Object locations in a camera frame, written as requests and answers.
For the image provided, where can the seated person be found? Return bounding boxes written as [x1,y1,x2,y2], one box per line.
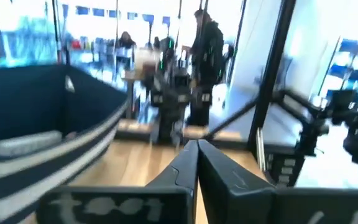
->
[116,30,137,51]

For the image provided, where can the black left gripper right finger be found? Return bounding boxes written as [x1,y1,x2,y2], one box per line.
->
[197,139,277,224]

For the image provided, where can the standing person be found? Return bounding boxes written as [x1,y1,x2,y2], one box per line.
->
[186,8,227,127]

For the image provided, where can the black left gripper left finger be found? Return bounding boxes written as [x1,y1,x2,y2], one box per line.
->
[146,139,200,224]

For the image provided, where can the dark blue fabric basket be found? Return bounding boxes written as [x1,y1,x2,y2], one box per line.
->
[0,63,129,224]

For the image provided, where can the black aluminium table frame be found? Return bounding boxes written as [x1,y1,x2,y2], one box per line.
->
[203,0,298,188]

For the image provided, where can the blue shelving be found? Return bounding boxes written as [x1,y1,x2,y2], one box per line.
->
[318,37,358,104]

